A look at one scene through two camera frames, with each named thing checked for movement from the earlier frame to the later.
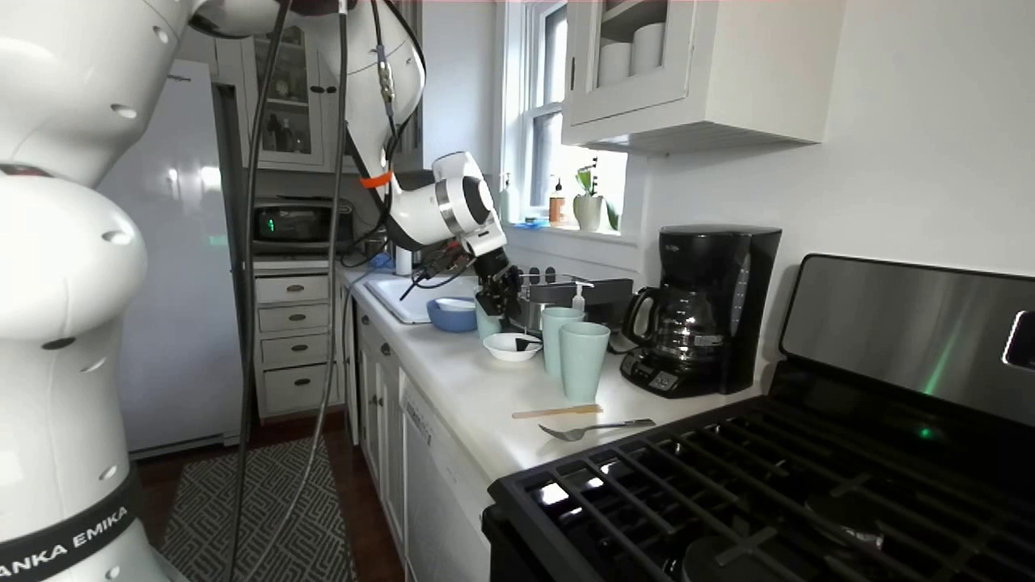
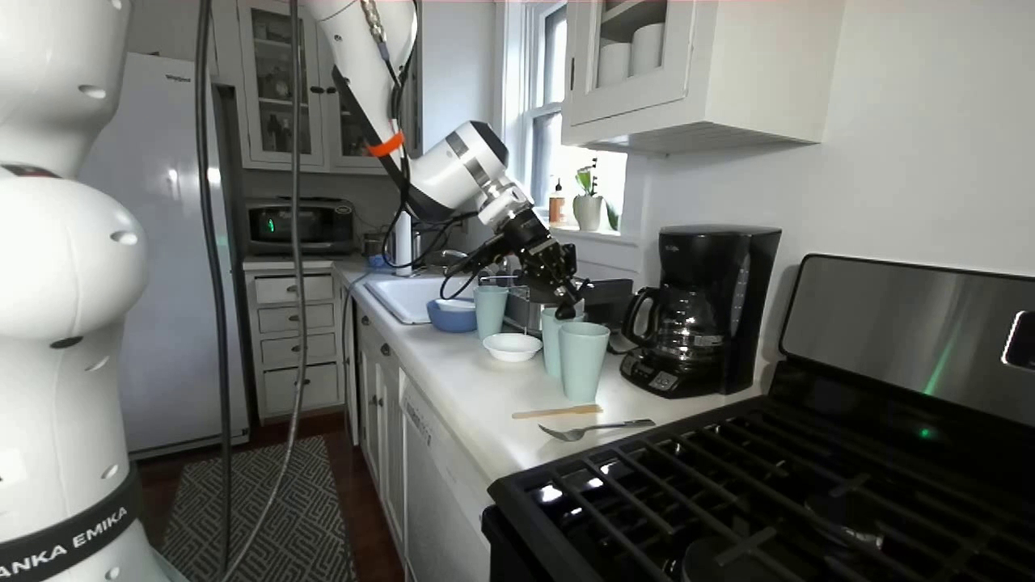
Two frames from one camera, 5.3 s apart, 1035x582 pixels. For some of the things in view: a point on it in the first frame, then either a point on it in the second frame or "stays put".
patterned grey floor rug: [259, 516] stays put
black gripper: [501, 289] to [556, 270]
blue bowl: [453, 314] stays put
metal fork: [585, 432] stays put
